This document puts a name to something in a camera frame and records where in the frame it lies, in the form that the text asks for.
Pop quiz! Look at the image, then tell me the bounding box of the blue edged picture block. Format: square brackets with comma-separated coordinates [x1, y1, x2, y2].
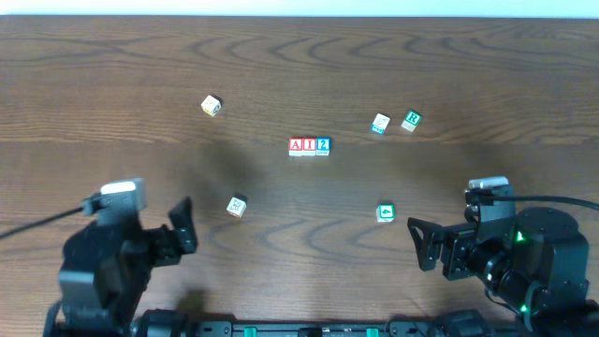
[371, 113, 390, 135]

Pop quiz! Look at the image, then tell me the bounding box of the red edged butterfly block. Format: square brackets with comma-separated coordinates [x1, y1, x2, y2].
[226, 197, 247, 218]

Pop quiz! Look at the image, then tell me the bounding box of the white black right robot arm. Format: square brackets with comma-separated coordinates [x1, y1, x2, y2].
[407, 207, 598, 336]

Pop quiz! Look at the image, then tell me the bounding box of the yellow wooden block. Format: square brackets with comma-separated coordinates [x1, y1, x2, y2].
[200, 95, 222, 117]

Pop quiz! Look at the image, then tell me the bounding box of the green letter R block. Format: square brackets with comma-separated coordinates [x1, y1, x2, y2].
[402, 110, 422, 132]

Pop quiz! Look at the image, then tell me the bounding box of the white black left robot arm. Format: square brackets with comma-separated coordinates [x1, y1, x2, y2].
[43, 193, 197, 336]

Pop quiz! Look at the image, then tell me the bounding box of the red letter I block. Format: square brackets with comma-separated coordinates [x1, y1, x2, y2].
[301, 138, 317, 156]

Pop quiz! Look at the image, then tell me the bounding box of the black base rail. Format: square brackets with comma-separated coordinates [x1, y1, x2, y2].
[135, 320, 450, 337]

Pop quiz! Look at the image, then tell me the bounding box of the green number 4 block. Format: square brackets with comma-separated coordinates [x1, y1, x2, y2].
[376, 204, 395, 223]

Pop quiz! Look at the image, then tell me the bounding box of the blue number 2 block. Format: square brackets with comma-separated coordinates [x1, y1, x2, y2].
[315, 138, 331, 156]

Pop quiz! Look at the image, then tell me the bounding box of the red letter A block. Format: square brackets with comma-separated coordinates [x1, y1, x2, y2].
[288, 138, 303, 156]

